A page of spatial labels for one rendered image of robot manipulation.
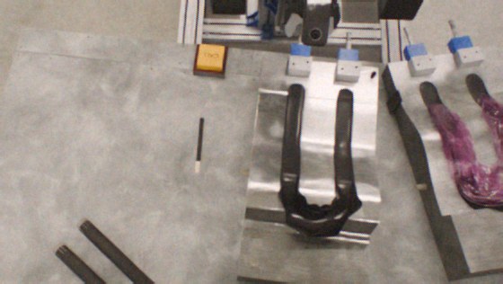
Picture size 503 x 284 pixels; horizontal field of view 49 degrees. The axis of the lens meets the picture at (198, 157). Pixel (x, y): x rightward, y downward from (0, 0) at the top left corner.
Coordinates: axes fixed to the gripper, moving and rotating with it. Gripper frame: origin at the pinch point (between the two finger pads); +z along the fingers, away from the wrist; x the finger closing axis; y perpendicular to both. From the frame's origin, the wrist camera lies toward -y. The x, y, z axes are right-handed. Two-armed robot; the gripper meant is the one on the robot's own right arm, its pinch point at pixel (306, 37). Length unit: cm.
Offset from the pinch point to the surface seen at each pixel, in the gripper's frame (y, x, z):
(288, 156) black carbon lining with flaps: -22.1, 0.5, 11.6
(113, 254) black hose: -47, 34, 15
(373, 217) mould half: -34.2, -16.4, 7.7
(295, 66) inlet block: -1.4, 0.9, 9.2
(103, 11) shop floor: 72, 79, 101
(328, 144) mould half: -17.8, -7.8, 12.6
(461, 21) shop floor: 84, -73, 101
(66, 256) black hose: -48, 45, 18
